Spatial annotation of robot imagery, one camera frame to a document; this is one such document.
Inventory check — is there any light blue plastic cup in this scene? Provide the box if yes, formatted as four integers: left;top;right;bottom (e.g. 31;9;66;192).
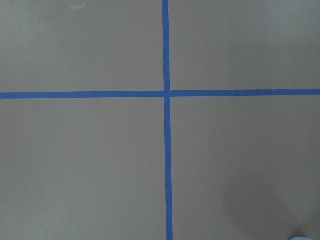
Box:
290;236;313;240

